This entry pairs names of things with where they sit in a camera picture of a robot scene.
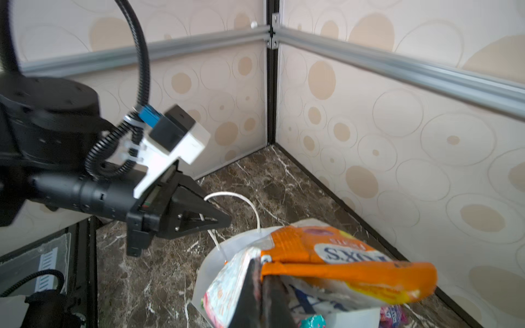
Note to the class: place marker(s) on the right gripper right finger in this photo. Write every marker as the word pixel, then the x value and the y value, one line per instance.
pixel 275 312

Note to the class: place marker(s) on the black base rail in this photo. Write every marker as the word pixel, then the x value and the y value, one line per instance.
pixel 52 282

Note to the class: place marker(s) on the white floral paper bag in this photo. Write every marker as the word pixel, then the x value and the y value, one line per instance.
pixel 221 276

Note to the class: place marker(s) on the purple Fox's berries bag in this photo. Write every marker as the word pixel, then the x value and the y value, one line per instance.
pixel 392 317

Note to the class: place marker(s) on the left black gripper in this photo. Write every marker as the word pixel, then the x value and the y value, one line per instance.
pixel 172 208

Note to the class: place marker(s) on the horizontal back aluminium rail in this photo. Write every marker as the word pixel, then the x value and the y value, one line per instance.
pixel 495 95

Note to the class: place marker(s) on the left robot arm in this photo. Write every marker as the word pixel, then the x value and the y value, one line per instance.
pixel 48 126

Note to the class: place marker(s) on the teal snack bag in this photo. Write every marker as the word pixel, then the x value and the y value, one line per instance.
pixel 315 321

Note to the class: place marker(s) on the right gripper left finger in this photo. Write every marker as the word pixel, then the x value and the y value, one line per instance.
pixel 248 310

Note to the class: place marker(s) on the orange Fox's candy bag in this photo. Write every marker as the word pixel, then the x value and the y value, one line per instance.
pixel 328 270

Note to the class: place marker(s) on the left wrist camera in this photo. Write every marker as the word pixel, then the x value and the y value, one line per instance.
pixel 173 135

